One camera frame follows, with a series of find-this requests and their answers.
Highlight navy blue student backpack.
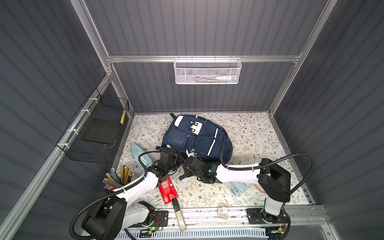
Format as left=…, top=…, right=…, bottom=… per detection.
left=162, top=113, right=233, bottom=164

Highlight red notebook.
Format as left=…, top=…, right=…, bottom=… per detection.
left=158, top=177, right=179, bottom=205

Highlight pink cup with pencils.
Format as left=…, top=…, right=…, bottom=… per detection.
left=102, top=165, right=132, bottom=190

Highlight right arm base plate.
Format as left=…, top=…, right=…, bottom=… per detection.
left=246, top=208, right=290, bottom=225

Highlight white wire mesh basket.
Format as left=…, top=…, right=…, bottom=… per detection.
left=173, top=58, right=242, bottom=85

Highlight small clear packet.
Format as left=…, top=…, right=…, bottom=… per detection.
left=218, top=203, right=229, bottom=220

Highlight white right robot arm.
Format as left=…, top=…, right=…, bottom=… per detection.
left=183, top=137, right=315, bottom=218

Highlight light green calculator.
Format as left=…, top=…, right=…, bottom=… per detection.
left=224, top=182, right=252, bottom=197

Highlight pink pouch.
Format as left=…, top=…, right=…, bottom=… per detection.
left=253, top=184, right=266, bottom=194

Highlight white tube in basket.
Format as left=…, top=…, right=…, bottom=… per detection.
left=215, top=76, right=237, bottom=83

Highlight light blue folded cloth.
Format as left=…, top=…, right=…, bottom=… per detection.
left=131, top=142, right=155, bottom=174

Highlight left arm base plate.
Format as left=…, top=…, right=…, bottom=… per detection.
left=131, top=211, right=169, bottom=228

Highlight black silver stapler tool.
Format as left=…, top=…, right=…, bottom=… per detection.
left=172, top=198, right=187, bottom=232

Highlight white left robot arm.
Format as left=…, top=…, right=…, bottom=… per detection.
left=69, top=147, right=186, bottom=240

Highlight black wire wall basket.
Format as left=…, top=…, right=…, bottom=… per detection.
left=57, top=90, right=130, bottom=164

